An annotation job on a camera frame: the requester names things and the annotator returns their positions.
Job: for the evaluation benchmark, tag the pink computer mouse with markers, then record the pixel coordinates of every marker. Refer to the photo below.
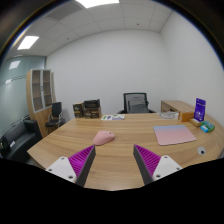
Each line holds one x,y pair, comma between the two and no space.
103,137

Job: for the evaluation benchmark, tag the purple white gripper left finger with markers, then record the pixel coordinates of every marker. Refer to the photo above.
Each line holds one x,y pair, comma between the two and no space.
74,168

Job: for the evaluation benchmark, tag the green tissue pack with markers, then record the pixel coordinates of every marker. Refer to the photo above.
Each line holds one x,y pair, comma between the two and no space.
207,126

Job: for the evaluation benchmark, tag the brown cardboard box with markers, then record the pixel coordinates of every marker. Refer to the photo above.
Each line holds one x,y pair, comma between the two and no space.
78,110

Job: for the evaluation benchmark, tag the green white paper sheet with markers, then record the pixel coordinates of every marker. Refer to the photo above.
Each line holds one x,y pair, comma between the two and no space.
113,117

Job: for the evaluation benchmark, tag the black printer box stack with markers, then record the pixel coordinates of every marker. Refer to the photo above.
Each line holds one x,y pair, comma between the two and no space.
92,109

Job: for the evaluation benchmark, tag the purple sign stand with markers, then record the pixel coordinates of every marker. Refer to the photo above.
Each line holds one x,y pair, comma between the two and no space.
199,112

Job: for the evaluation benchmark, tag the white round table grommet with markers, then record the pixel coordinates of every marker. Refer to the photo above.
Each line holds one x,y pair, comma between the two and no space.
201,150

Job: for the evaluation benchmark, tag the pink gradient mouse pad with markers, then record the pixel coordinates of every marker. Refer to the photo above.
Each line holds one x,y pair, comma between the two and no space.
173,134

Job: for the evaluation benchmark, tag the beige small box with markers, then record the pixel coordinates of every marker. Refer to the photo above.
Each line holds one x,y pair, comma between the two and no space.
195,122

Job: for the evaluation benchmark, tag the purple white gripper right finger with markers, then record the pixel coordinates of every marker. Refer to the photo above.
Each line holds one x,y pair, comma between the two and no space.
152,166

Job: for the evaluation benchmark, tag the black mesh office chair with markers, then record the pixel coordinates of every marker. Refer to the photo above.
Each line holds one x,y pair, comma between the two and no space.
135,102

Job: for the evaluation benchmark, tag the black leather sofa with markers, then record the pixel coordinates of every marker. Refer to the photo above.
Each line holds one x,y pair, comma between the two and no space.
19,140

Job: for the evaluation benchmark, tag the wooden bookshelf cabinet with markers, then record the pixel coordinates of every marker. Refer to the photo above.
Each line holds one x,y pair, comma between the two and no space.
40,96

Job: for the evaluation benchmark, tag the small black visitor chair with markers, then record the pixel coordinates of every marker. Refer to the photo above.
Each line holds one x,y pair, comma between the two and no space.
55,118

